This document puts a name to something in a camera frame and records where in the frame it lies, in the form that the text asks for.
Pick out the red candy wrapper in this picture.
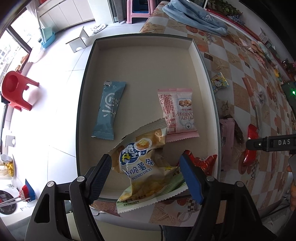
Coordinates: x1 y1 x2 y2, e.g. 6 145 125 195
184 150 217 176

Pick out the red shiny snack packet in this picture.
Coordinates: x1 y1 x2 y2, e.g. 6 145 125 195
242 124 258 167

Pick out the white translucent snack bar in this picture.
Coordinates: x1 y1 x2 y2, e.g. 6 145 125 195
254 104 262 137

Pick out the potato sticks snack bag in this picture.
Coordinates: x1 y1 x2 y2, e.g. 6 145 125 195
109 118 188 213

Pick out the pink wafer bar packet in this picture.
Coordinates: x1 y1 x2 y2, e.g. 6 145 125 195
219 118 235 171

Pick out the hello kitty candy packet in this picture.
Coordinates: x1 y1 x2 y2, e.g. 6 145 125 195
210 72 229 93

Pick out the clear bag of candies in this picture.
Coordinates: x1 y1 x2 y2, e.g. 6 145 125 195
253 88 266 108

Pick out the patterned checkered tablecloth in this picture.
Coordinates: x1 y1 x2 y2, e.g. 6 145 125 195
90 1 296 225

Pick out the pink cranberry crisp packet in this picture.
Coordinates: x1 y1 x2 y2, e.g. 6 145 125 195
158 88 199 143

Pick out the teal snack bar packet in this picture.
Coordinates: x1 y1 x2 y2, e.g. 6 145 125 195
91 81 126 141

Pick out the beige cardboard box tray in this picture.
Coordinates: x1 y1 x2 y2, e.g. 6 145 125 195
75 33 221 202

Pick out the red plastic stool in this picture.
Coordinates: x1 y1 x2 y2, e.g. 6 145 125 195
1 71 40 111

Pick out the white small stool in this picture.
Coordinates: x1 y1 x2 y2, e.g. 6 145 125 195
66 26 89 53

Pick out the light blue garment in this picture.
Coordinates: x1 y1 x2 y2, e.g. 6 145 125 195
163 0 228 36

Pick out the pink plastic stool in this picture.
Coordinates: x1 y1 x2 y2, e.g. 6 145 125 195
126 0 156 24

